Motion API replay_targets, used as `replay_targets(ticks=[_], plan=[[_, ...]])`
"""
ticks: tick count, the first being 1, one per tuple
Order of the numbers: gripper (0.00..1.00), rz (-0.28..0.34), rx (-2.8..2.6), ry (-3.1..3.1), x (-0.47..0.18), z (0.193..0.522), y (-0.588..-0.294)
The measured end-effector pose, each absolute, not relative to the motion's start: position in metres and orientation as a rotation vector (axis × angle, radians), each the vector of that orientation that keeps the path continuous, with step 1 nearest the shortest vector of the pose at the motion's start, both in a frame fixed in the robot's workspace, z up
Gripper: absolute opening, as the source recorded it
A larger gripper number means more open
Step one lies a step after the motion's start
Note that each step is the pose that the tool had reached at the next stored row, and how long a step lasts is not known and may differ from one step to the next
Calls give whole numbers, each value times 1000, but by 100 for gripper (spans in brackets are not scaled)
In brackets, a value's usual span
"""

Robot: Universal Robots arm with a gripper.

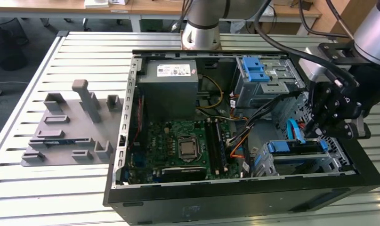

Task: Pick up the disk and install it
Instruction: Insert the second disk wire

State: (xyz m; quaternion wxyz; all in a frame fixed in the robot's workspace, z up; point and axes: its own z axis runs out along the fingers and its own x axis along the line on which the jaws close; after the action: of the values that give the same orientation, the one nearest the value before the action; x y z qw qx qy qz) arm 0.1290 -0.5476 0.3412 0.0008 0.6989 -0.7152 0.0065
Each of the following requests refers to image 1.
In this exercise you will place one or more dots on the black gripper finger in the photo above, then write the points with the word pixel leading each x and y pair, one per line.
pixel 343 129
pixel 326 106

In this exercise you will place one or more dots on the hard disk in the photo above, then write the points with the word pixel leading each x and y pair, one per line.
pixel 281 147

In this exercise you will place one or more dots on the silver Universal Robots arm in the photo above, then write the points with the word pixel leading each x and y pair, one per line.
pixel 202 35

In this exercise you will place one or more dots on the metal disk bay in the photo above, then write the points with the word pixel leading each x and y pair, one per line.
pixel 298 158

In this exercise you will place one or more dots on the metal optical drive cage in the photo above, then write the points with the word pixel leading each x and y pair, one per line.
pixel 271 88

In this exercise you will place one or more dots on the blue plastic drive latch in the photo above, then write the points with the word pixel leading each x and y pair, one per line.
pixel 254 70

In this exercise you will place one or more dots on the wooden cabinet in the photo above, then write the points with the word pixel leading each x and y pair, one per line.
pixel 359 9

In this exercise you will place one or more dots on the black RAM stick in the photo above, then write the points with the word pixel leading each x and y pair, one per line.
pixel 222 148

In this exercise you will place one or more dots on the black RAM slot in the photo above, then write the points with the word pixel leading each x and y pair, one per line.
pixel 211 146

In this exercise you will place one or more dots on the black open PC case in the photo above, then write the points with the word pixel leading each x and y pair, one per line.
pixel 241 195

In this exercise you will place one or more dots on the CPU socket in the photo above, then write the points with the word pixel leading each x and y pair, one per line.
pixel 189 138

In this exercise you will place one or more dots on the silver CPU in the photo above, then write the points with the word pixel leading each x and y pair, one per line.
pixel 187 148

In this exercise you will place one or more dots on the grey power supply unit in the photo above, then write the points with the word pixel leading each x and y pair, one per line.
pixel 167 99

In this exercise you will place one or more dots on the green motherboard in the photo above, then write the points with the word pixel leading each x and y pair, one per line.
pixel 165 131

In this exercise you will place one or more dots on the black graphics card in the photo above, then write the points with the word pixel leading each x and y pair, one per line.
pixel 183 173

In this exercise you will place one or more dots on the small white box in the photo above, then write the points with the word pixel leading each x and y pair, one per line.
pixel 118 2

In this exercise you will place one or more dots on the grey parts rack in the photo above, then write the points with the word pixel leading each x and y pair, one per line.
pixel 70 131

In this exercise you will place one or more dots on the large white box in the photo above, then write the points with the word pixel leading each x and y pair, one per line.
pixel 95 5

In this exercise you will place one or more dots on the blue RAM stick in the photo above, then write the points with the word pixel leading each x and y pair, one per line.
pixel 59 142

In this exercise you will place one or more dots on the wooden desk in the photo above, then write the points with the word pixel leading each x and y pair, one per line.
pixel 51 9

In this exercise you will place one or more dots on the black mesh bin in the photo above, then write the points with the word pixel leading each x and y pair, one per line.
pixel 7 47

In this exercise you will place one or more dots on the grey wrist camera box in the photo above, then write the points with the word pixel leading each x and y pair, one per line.
pixel 313 68

